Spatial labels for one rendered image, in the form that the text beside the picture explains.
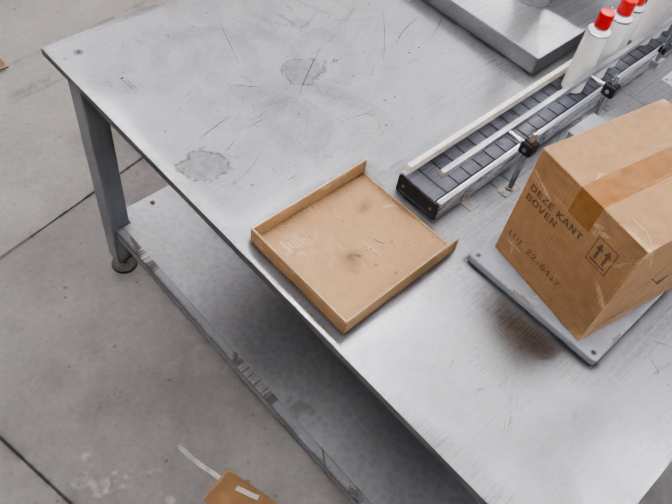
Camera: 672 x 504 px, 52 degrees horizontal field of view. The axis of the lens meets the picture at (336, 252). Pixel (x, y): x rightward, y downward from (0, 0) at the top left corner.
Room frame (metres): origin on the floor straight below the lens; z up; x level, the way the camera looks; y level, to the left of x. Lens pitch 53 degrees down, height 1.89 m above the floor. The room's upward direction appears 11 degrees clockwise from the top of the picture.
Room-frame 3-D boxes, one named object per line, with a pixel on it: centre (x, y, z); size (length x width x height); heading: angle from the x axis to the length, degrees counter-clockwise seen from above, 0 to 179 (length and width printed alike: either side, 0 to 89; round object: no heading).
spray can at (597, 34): (1.37, -0.47, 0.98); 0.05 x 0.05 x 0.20
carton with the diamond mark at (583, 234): (0.88, -0.49, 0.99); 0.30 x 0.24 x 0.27; 130
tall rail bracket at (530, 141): (1.07, -0.32, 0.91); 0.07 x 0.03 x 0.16; 52
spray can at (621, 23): (1.44, -0.52, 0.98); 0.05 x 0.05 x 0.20
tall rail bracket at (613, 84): (1.30, -0.51, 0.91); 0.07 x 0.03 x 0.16; 52
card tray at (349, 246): (0.82, -0.03, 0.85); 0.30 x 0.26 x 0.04; 142
